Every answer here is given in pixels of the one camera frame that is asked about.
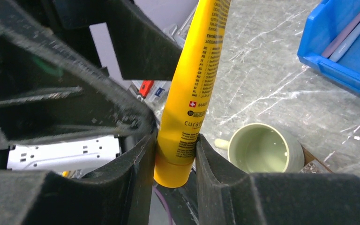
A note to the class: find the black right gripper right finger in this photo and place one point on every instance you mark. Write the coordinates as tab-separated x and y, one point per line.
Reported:
228	196

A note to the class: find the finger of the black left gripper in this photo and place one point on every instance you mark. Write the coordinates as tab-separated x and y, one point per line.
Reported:
142	50
49	92

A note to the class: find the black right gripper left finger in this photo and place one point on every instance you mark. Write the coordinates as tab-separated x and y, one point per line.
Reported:
103	180

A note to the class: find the light green ceramic mug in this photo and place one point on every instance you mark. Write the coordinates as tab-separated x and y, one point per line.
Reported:
263	148

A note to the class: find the yellow orange tube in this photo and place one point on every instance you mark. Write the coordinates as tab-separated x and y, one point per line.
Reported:
189	94

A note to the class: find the brown oval wooden tray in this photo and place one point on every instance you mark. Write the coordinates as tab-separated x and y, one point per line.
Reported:
313	164

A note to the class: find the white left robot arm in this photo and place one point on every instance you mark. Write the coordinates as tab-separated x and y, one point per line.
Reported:
59	110

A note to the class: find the clear plastic box blue latches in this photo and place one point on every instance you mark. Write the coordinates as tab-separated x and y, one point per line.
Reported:
157	94

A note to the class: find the blue left storage bin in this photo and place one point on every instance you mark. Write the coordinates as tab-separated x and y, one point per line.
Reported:
330	42

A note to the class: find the red handled tool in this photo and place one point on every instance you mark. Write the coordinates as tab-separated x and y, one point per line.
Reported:
145	88

